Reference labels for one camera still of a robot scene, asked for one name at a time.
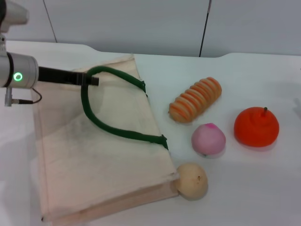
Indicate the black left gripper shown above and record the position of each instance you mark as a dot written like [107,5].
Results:
[58,76]

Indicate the pink peach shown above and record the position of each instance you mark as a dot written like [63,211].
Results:
[208,141]

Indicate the striped orange bread loaf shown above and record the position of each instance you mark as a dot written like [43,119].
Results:
[195,101]

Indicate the thin dark vertical pole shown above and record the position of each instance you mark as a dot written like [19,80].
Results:
[204,35]

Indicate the beige round fruit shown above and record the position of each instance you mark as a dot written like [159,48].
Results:
[191,181]

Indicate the orange persimmon with stem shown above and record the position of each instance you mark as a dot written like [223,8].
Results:
[256,129]

